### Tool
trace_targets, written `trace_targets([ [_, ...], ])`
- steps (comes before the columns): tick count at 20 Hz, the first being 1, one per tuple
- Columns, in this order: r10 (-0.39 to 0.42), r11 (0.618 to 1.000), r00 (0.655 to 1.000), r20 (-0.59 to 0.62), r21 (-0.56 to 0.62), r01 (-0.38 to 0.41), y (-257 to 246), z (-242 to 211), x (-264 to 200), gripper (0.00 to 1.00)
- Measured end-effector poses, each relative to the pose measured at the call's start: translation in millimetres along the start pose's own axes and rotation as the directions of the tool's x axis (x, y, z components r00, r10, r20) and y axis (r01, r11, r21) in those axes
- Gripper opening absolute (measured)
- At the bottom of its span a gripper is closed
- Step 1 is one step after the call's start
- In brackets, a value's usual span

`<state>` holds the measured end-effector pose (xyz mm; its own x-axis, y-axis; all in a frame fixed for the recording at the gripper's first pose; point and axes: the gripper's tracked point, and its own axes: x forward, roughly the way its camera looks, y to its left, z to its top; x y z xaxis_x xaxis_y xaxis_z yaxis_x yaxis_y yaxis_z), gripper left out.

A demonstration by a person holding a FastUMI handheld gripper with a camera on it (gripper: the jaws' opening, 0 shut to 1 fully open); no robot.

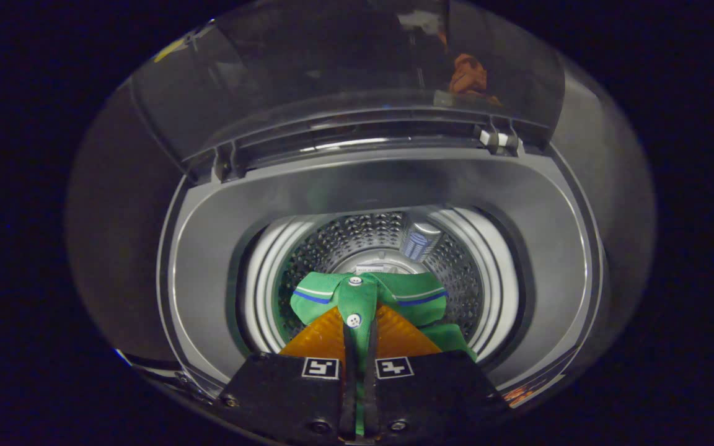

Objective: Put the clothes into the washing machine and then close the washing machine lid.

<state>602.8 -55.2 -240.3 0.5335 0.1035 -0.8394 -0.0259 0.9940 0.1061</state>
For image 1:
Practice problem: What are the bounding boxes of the dark grey washing machine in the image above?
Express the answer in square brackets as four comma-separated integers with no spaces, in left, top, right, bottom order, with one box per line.
[157,133,606,409]

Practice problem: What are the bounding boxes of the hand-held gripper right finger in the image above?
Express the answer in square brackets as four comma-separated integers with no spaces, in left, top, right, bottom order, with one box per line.
[363,304,513,444]

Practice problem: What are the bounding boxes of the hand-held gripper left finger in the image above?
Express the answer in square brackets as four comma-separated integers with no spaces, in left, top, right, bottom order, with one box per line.
[218,307,358,444]

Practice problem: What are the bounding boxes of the green polo shirt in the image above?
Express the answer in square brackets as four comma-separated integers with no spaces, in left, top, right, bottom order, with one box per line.
[289,271,478,434]

